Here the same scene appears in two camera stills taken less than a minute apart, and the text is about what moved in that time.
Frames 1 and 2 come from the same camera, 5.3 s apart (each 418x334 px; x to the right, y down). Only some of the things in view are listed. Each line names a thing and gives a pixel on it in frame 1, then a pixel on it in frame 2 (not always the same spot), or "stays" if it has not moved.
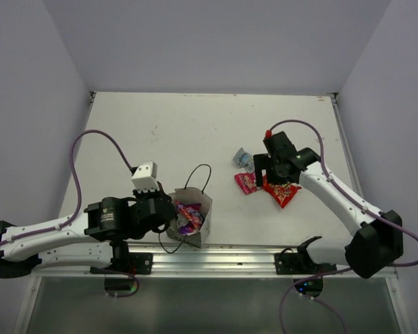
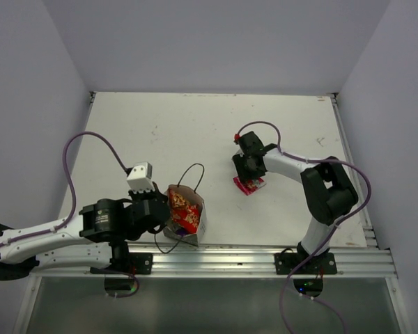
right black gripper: (262, 161) to (239, 159)
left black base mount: (124, 262) stays
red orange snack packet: (282, 193) to (185, 215)
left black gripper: (140, 194) stays
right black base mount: (290, 263) stays
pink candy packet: (246, 181) stays
